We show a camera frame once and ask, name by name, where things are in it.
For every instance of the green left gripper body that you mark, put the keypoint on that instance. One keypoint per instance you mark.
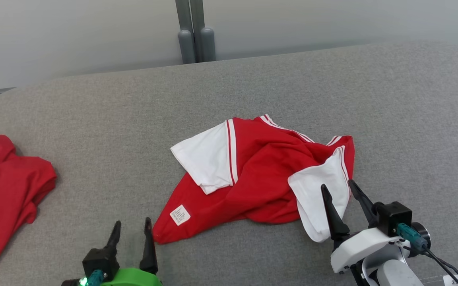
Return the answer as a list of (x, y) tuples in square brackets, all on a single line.
[(133, 278)]

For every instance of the red white basketball jersey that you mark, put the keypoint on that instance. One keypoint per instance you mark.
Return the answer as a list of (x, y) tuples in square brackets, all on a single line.
[(261, 174)]

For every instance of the red shorts with white stripe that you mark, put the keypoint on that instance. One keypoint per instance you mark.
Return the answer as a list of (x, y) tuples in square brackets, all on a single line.
[(10, 186)]

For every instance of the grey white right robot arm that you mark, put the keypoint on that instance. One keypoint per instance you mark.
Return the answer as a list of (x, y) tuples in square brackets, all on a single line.
[(392, 274)]

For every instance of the grey upright post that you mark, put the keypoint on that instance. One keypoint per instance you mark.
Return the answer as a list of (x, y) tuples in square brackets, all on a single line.
[(186, 43), (207, 41)]

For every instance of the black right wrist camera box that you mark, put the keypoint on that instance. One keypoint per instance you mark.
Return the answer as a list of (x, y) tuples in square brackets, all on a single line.
[(392, 216)]

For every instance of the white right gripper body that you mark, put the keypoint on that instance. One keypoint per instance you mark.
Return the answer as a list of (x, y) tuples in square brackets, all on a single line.
[(358, 246)]

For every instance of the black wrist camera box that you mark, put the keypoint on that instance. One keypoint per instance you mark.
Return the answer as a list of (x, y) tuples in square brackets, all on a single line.
[(392, 216), (101, 262)]

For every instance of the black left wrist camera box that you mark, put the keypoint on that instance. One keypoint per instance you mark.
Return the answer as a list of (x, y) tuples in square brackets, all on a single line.
[(101, 262)]

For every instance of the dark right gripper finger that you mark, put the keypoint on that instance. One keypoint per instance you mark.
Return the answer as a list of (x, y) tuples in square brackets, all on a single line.
[(364, 202), (334, 218)]

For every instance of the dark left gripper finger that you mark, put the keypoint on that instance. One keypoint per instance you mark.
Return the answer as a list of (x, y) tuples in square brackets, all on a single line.
[(148, 250), (114, 236)]

